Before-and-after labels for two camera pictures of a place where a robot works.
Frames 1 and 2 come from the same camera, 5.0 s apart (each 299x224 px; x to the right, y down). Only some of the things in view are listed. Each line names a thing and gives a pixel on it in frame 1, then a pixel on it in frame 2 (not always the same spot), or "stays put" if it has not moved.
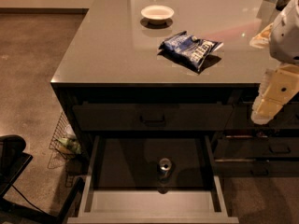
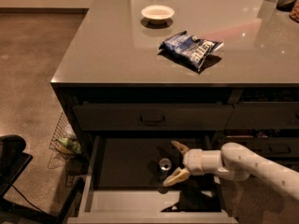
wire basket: [64, 143] stays put
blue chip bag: [189, 49] stays put
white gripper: [286, 39] -> [193, 161]
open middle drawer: [121, 183] stays put
